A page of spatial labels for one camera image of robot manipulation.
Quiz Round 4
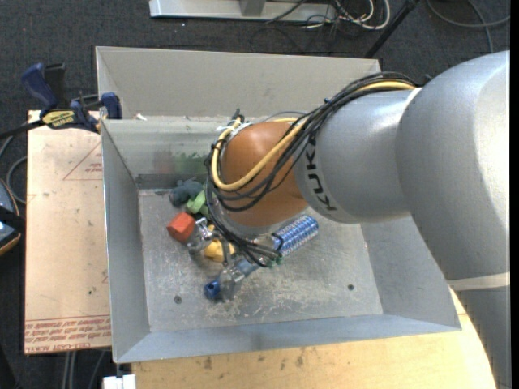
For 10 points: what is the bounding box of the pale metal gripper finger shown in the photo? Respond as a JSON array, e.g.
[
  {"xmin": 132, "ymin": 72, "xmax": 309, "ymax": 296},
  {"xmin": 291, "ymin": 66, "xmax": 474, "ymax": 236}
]
[
  {"xmin": 186, "ymin": 216, "xmax": 216, "ymax": 256},
  {"xmin": 218, "ymin": 256, "xmax": 261, "ymax": 302}
]

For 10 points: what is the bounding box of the red block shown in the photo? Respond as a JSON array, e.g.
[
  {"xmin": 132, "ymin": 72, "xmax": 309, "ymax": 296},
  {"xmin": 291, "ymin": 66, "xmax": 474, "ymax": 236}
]
[{"xmin": 166, "ymin": 212, "xmax": 197, "ymax": 243}]

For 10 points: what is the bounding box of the yellow toy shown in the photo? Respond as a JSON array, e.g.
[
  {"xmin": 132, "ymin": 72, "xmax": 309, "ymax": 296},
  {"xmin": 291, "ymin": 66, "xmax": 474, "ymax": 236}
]
[{"xmin": 203, "ymin": 237, "xmax": 237, "ymax": 264}]

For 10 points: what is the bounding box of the green toy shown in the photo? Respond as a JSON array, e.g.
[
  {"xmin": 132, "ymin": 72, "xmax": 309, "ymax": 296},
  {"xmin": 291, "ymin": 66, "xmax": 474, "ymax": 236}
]
[{"xmin": 186, "ymin": 190, "xmax": 211, "ymax": 216}]

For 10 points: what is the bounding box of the dark grey toy animal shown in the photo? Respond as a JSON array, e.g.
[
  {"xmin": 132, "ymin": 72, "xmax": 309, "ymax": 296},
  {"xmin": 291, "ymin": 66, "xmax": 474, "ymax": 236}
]
[{"xmin": 169, "ymin": 177, "xmax": 204, "ymax": 208}]

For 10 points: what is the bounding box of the blue and white patterned cylinder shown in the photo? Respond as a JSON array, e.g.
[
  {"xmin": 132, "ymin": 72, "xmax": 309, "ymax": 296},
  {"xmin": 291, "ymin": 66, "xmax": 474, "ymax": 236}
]
[{"xmin": 272, "ymin": 214, "xmax": 320, "ymax": 259}]

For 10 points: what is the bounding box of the grey metal bin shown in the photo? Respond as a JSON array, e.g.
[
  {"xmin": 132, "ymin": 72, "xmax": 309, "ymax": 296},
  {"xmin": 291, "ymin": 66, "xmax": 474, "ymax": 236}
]
[{"xmin": 95, "ymin": 45, "xmax": 462, "ymax": 365}]

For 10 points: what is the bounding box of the brown cardboard board, red print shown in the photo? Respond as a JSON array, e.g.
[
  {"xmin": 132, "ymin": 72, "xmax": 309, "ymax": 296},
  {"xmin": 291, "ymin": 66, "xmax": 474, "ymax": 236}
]
[{"xmin": 24, "ymin": 109, "xmax": 113, "ymax": 356}]

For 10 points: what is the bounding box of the black cylinder on white bracket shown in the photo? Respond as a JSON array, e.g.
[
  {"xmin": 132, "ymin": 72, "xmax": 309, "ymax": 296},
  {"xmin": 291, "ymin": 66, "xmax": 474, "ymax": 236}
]
[{"xmin": 214, "ymin": 108, "xmax": 252, "ymax": 136}]

